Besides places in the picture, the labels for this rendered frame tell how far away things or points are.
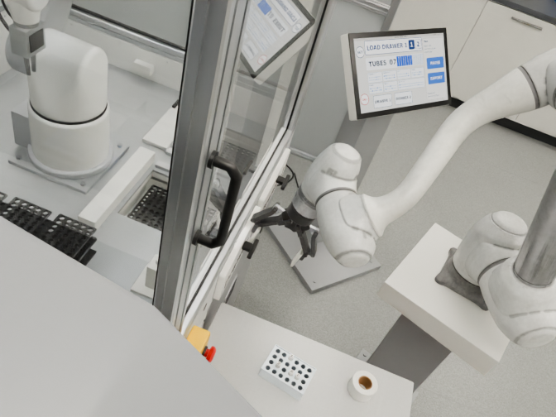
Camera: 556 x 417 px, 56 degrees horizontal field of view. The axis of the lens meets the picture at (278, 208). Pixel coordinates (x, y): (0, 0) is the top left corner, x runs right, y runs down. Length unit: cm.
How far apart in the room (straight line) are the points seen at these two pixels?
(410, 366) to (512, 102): 110
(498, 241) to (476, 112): 48
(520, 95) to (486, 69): 306
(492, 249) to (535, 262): 22
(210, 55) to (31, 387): 41
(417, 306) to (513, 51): 288
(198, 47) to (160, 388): 39
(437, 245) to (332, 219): 76
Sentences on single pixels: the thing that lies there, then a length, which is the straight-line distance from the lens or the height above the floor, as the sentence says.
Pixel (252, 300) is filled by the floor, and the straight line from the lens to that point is 248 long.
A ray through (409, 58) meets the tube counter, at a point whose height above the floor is 112.
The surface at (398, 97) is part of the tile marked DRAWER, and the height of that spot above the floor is 101.
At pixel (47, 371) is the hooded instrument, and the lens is 29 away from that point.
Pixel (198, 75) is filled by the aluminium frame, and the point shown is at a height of 167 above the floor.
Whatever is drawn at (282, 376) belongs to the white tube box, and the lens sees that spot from 140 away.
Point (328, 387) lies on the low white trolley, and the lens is 146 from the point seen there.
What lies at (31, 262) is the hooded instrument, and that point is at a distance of 32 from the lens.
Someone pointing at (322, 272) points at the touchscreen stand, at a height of 3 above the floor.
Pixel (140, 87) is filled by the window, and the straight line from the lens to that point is 68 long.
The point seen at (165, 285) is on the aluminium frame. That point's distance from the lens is 91.
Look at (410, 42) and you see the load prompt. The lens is 220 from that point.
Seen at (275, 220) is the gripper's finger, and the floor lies 102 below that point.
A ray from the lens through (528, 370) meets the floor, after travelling 293.
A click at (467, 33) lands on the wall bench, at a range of 418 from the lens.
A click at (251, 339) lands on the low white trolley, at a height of 76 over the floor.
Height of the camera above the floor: 200
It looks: 43 degrees down
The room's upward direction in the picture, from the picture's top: 19 degrees clockwise
